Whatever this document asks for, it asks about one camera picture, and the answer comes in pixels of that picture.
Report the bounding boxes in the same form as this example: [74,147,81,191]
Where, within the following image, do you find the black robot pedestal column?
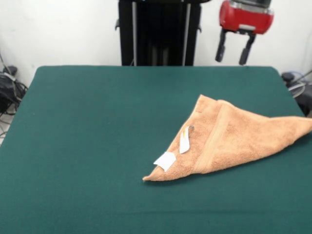
[115,0,203,66]

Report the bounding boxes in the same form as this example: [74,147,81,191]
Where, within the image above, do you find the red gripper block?
[214,0,275,66]

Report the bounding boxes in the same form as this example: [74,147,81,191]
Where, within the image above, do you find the tan terry towel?
[142,94,312,182]

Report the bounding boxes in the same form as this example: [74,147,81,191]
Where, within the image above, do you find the black pedestal caster foot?
[2,65,18,75]
[281,72,296,82]

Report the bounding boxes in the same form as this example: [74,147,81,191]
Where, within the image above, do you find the dark green table cloth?
[0,65,312,234]

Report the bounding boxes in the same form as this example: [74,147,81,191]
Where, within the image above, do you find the tangle of black cables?
[287,70,312,117]
[0,73,29,117]

